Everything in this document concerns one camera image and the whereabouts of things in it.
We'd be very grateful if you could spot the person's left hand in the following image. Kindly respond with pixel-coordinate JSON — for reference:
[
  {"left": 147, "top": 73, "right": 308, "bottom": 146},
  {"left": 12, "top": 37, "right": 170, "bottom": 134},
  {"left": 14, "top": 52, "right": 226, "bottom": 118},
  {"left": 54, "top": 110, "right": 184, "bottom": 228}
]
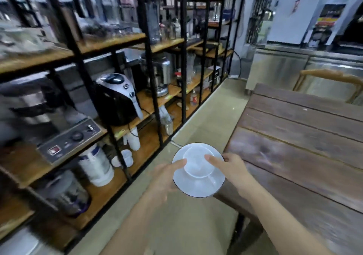
[{"left": 145, "top": 158, "right": 188, "bottom": 208}]

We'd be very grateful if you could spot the person's right hand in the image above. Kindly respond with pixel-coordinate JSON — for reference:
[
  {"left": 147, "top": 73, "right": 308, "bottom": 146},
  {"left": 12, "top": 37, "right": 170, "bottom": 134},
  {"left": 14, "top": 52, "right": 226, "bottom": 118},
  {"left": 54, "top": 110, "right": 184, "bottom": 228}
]
[{"left": 204, "top": 153, "right": 254, "bottom": 193}]

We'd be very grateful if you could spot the white cup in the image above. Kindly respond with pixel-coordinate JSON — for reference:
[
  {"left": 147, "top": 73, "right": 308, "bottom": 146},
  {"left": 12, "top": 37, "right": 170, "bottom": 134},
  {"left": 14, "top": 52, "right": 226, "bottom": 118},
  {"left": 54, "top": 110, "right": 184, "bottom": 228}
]
[{"left": 183, "top": 146, "right": 217, "bottom": 178}]

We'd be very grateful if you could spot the white saucer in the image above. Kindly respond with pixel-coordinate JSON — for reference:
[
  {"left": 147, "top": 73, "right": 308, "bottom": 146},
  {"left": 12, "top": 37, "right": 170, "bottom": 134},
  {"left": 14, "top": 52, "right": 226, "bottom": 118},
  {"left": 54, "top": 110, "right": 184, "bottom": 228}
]
[{"left": 172, "top": 143, "right": 226, "bottom": 198}]

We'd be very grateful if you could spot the person's right forearm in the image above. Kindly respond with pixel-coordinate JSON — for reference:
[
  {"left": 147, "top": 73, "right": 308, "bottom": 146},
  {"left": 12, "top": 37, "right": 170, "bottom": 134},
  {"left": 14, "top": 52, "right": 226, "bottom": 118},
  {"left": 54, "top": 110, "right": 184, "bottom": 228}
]
[{"left": 237, "top": 182, "right": 334, "bottom": 255}]

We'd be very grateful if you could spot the person's left forearm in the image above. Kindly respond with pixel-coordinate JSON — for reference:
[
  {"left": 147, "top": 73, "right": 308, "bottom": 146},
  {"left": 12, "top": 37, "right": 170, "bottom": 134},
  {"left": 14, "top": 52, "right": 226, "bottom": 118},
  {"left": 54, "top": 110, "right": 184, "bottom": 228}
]
[{"left": 99, "top": 191, "right": 171, "bottom": 255}]

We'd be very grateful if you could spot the stack of white paper cups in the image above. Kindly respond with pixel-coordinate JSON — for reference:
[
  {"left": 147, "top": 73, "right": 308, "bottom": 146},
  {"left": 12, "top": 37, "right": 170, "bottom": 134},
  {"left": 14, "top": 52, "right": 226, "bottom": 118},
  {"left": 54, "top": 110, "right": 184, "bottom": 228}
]
[{"left": 123, "top": 127, "right": 141, "bottom": 151}]

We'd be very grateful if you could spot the white plastic bucket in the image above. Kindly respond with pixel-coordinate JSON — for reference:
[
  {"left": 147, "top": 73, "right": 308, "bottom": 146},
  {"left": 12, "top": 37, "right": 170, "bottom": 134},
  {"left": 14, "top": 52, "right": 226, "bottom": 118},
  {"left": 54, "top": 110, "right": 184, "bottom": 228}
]
[{"left": 77, "top": 144, "right": 115, "bottom": 187}]

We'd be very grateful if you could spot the black silver air fryer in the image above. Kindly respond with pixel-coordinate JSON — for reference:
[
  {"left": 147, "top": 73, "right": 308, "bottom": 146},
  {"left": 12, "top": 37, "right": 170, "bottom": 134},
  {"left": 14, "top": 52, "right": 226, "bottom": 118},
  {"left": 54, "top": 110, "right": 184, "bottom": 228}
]
[{"left": 95, "top": 73, "right": 144, "bottom": 126}]

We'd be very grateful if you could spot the stainless steel blender base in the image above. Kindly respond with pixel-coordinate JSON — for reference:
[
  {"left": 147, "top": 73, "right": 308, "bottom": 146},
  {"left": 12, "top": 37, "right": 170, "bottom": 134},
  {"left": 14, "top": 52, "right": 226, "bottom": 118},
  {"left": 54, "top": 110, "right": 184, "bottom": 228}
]
[{"left": 141, "top": 53, "right": 172, "bottom": 97}]

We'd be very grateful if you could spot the clear glass pitcher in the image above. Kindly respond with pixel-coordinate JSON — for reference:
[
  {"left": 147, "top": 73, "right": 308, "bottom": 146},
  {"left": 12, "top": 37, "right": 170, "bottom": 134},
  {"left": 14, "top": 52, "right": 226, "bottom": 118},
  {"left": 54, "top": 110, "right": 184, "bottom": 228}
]
[{"left": 186, "top": 52, "right": 197, "bottom": 85}]

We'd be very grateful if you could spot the stainless steel counter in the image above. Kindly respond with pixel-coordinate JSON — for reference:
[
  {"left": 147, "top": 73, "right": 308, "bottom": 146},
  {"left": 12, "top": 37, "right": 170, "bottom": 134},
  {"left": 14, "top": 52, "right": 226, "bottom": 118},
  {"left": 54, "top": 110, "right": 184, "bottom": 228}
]
[{"left": 245, "top": 44, "right": 363, "bottom": 106}]

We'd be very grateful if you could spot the black metal wooden shelving rack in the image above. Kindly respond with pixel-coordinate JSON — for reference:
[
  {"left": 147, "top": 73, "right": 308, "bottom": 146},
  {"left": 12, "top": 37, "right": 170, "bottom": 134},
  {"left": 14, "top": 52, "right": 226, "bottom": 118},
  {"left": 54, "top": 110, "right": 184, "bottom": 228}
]
[{"left": 0, "top": 0, "right": 248, "bottom": 255}]

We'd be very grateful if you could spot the grey machine with control panel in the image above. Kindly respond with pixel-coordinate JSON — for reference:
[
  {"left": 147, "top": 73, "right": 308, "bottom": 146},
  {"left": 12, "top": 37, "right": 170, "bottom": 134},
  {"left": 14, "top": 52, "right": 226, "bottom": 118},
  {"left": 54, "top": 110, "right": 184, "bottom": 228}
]
[{"left": 0, "top": 77, "right": 102, "bottom": 165}]

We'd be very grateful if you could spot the wooden chair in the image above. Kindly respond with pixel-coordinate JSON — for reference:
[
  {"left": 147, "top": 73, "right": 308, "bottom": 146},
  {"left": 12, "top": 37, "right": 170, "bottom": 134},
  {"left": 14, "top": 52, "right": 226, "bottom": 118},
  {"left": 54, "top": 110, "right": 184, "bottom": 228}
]
[{"left": 293, "top": 69, "right": 363, "bottom": 104}]

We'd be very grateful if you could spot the wall poster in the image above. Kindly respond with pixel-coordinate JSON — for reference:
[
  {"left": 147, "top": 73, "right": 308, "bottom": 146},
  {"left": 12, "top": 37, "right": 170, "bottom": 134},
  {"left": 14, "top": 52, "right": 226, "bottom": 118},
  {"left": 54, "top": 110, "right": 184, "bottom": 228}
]
[{"left": 308, "top": 4, "right": 346, "bottom": 48}]

